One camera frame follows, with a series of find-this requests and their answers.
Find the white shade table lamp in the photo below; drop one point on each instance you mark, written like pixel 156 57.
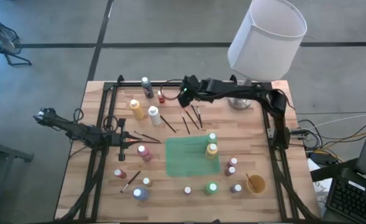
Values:
pixel 263 46

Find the large white paint bottle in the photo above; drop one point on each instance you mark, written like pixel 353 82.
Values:
pixel 154 117

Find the large spring green paint bottle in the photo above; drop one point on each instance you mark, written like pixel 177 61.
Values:
pixel 212 187

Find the black hub box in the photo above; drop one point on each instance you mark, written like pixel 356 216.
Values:
pixel 297 131

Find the large light green paint bottle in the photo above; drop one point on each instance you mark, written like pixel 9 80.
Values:
pixel 212 137

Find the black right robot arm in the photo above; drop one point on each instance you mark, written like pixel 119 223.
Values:
pixel 238 91

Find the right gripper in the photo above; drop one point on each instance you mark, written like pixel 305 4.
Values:
pixel 189 87

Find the small magenta paint bottle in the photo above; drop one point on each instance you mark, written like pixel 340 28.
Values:
pixel 231 170

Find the small pink paint bottle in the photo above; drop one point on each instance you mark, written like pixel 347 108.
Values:
pixel 233 161

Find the large blue paint bottle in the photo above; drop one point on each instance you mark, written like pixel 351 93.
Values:
pixel 140 194

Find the small red paint bottle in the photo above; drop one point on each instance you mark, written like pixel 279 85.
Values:
pixel 120 174
pixel 161 99

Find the large red paint bottle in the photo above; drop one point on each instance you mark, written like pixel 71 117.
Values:
pixel 145 154

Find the large yellow paint bottle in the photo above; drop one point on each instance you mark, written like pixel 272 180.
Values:
pixel 212 152
pixel 137 111

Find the small yellow paint bottle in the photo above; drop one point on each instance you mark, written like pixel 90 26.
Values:
pixel 146 181

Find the black power strip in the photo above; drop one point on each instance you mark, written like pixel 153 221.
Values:
pixel 324 158

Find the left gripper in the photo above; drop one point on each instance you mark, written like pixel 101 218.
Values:
pixel 122 140

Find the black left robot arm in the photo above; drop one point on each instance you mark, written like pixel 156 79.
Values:
pixel 77 130

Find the small purple paint bottle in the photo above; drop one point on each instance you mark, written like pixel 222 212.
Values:
pixel 237 188

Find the white paper sheet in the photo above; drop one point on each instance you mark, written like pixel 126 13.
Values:
pixel 321 186

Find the teal translucent plastic bin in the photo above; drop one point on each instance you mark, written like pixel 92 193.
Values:
pixel 185 158

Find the black keyboard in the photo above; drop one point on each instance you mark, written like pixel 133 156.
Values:
pixel 353 202

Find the black aluminium table frame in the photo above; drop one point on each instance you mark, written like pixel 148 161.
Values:
pixel 130 84

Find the black desk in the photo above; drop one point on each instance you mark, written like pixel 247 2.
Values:
pixel 332 169

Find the large black paint bottle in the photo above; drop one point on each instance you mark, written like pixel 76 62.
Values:
pixel 148 90

